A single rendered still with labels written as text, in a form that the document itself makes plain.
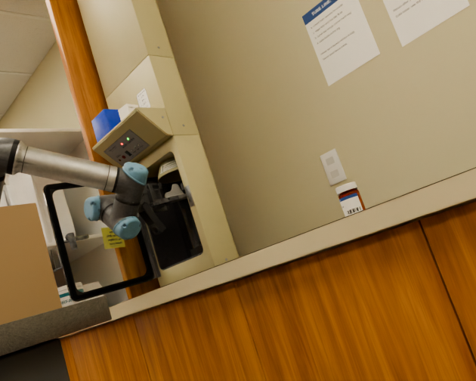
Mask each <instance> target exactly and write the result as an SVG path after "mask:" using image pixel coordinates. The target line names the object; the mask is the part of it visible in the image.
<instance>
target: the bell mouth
mask: <svg viewBox="0 0 476 381"><path fill-rule="evenodd" d="M176 181H182V180H181V176H180V172H179V170H178V166H177V163H176V160H175V157H174V156H173V157H172V158H169V159H167V160H165V161H163V162H162V163H161V164H160V165H159V175H158V182H161V183H162V184H167V183H172V182H176Z"/></svg>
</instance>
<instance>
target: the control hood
mask: <svg viewBox="0 0 476 381"><path fill-rule="evenodd" d="M129 129H130V130H132V131H133V132H134V133H135V134H136V135H137V136H139V137H140V138H141V139H143V140H144V141H145V142H147V143H148V144H149V147H147V148H146V149H145V150H143V151H142V152H141V153H139V154H138V155H137V156H136V157H135V158H133V159H132V160H130V161H129V162H131V163H137V162H138V161H139V160H141V159H142V158H144V157H145V156H146V155H147V154H149V153H150V152H151V151H153V150H154V149H156V148H157V147H158V146H159V145H160V144H162V143H163V142H164V141H166V140H167V139H169V138H170V137H171V136H172V135H173V134H172V129H171V126H170V124H169V121H168V117H167V114H166V111H165V109H164V108H150V107H136V108H135V109H134V110H133V111H131V112H130V113H129V114H128V115H127V116H126V117H125V118H124V119H123V120H122V121H121V122H120V123H119V124H118V125H117V126H115V127H114V128H113V129H112V130H111V131H110V132H109V133H108V134H106V135H105V136H104V137H103V138H102V139H101V140H100V141H99V142H97V143H96V144H95V145H94V146H93V147H92V149H93V151H95V152H96V153H98V154H99V155H100V156H102V157H103V158H104V159H105V160H107V161H108V162H109V163H111V164H112V165H114V166H116V167H119V168H122V166H121V165H119V164H118V163H117V162H116V161H115V160H113V159H112V158H111V157H109V156H108V155H106V154H105V153H104V151H105V150H106V149H107V148H108V147H109V146H110V145H112V144H113V143H114V142H115V141H117V140H118V139H119V138H120V137H121V136H122V135H124V134H125V133H126V132H127V131H128V130H129Z"/></svg>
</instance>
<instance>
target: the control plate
mask: <svg viewBox="0 0 476 381"><path fill-rule="evenodd" d="M126 138H129V140H127V139H126ZM121 143H123V145H121ZM138 144H140V145H139V146H138ZM134 146H136V147H137V148H134ZM147 147H149V144H148V143H147V142H145V141H144V140H143V139H141V138H140V137H139V136H137V135H136V134H135V133H134V132H133V131H132V130H130V129H129V130H128V131H127V132H126V133H125V134H124V135H122V136H121V137H120V138H119V139H118V140H117V141H115V142H114V143H113V144H112V145H110V146H109V147H108V148H107V149H106V150H105V151H104V153H105V154H106V155H108V156H109V157H111V158H112V159H113V160H115V161H116V162H117V163H118V164H119V165H121V166H124V164H125V163H127V162H129V161H130V160H132V159H133V158H135V157H136V156H137V155H138V154H139V153H141V152H142V151H143V150H145V149H146V148H147ZM131 149H132V150H133V151H131ZM126 151H128V152H129V153H131V154H132V155H131V156H129V155H128V154H126V153H125V152H126ZM122 156H125V157H126V158H125V159H123V158H122ZM119 159H121V161H119Z"/></svg>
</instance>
